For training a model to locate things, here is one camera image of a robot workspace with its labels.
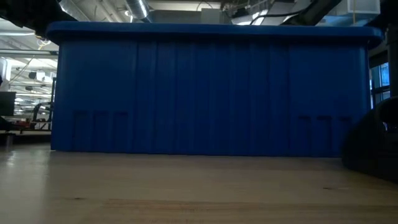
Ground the black rubber slide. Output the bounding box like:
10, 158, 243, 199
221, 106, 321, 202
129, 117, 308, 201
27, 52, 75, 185
341, 96, 398, 184

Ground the black computer monitor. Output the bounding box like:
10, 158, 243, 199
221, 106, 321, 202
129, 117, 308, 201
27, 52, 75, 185
0, 91, 16, 116

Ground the black rig upright post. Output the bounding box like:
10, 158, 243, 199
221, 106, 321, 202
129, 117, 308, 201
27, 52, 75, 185
385, 0, 398, 98

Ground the silver ventilation duct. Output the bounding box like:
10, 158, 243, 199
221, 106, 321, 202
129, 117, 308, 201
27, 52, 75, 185
124, 0, 150, 20

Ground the blue plastic bin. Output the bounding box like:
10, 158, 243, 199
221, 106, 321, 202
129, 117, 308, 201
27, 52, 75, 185
45, 21, 384, 158

